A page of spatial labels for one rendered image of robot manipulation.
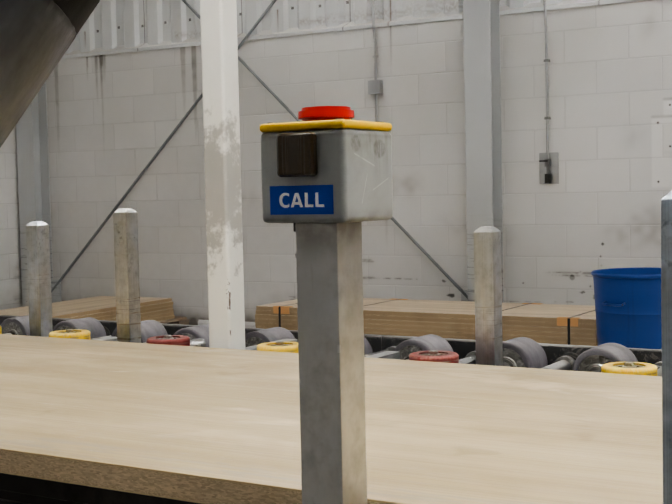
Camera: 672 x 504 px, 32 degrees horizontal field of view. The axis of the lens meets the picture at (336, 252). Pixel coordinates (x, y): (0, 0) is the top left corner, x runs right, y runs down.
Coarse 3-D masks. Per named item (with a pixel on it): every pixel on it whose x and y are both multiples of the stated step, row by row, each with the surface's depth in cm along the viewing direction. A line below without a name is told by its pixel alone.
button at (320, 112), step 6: (306, 108) 82; (312, 108) 81; (318, 108) 81; (324, 108) 81; (330, 108) 81; (336, 108) 81; (342, 108) 81; (348, 108) 82; (300, 114) 82; (306, 114) 81; (312, 114) 81; (318, 114) 81; (324, 114) 81; (330, 114) 81; (336, 114) 81; (342, 114) 81; (348, 114) 81; (306, 120) 82; (312, 120) 81
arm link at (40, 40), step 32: (0, 0) 28; (32, 0) 29; (64, 0) 30; (96, 0) 32; (0, 32) 29; (32, 32) 30; (64, 32) 31; (0, 64) 29; (32, 64) 30; (0, 96) 30; (32, 96) 32; (0, 128) 31
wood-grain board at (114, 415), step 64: (0, 384) 170; (64, 384) 168; (128, 384) 167; (192, 384) 166; (256, 384) 165; (384, 384) 162; (448, 384) 161; (512, 384) 160; (576, 384) 159; (640, 384) 158; (0, 448) 126; (64, 448) 125; (128, 448) 125; (192, 448) 124; (256, 448) 123; (384, 448) 122; (448, 448) 121; (512, 448) 121; (576, 448) 120; (640, 448) 119
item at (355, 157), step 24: (336, 120) 78; (264, 144) 81; (336, 144) 78; (360, 144) 80; (384, 144) 83; (264, 168) 81; (336, 168) 78; (360, 168) 80; (384, 168) 83; (264, 192) 82; (336, 192) 78; (360, 192) 80; (384, 192) 83; (264, 216) 82; (288, 216) 81; (312, 216) 80; (336, 216) 79; (360, 216) 80; (384, 216) 83
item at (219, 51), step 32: (224, 0) 204; (224, 32) 204; (224, 64) 204; (224, 96) 204; (224, 128) 204; (224, 160) 205; (224, 192) 205; (224, 224) 205; (224, 256) 206; (224, 288) 206; (224, 320) 207
